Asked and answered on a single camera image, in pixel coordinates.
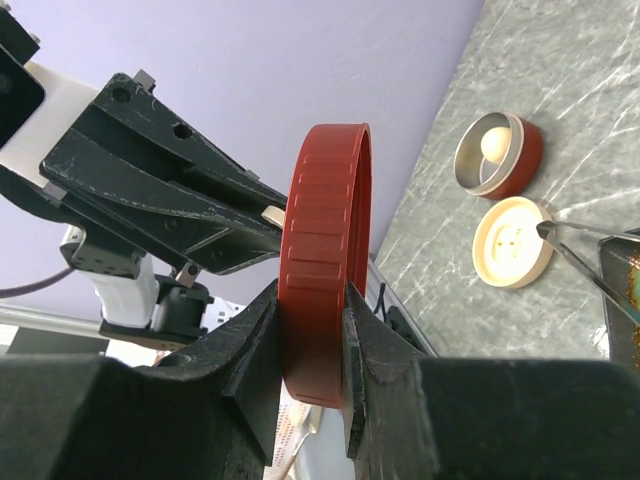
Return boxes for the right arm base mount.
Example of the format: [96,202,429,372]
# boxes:
[373,283,417,347]

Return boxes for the aluminium mounting rail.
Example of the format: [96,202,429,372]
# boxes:
[365,255,438,358]

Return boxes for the teal square plate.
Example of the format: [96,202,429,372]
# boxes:
[598,237,639,372]

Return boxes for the metal tongs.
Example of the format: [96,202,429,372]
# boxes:
[535,219,640,326]

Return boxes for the red steel lunch container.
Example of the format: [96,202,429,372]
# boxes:
[454,112,544,200]

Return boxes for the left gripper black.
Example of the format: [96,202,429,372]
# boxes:
[0,9,289,281]

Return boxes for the red round lid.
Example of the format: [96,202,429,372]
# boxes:
[278,123,372,409]

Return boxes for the white egg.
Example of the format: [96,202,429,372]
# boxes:
[480,126,511,164]

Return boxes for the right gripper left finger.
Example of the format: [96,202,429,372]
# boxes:
[0,279,281,480]

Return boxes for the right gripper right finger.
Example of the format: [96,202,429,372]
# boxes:
[342,286,639,479]

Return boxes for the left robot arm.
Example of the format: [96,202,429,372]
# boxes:
[1,5,286,350]

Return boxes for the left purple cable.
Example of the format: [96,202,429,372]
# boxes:
[0,267,76,301]

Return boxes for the cream round lid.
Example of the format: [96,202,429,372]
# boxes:
[472,196,553,289]

